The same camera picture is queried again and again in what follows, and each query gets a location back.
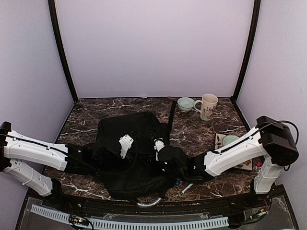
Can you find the small celadon bowl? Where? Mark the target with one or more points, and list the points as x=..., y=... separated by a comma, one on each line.
x=185, y=104

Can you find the white pen green tip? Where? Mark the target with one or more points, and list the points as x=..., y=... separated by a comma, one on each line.
x=186, y=188

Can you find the black student bag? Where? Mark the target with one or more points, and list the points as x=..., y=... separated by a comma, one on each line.
x=146, y=182

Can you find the black front rail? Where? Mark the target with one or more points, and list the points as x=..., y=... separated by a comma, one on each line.
x=231, y=205

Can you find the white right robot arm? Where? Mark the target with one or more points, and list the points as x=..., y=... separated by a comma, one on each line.
x=269, y=138

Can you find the black frame post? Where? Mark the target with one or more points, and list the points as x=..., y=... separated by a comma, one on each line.
x=60, y=48
x=248, y=50

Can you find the left black frame post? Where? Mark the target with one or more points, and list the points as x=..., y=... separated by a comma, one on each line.
x=60, y=48

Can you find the floral square plate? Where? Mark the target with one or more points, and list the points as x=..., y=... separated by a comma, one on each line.
x=246, y=166

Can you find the right black frame post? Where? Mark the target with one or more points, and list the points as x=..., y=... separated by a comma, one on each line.
x=248, y=50

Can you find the pale green bowl on plate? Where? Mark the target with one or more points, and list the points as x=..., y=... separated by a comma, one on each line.
x=229, y=139

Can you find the white slotted cable duct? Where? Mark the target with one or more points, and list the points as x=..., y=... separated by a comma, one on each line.
x=129, y=222

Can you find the cream floral mug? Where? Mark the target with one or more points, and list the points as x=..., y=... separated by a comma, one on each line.
x=206, y=106

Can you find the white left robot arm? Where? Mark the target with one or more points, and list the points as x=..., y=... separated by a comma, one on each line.
x=16, y=150

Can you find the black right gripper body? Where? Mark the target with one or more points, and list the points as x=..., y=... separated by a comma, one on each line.
x=181, y=176

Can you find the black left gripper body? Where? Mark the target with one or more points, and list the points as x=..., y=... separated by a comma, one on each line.
x=103, y=168

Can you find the small circuit board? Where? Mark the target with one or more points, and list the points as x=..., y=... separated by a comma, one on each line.
x=77, y=221

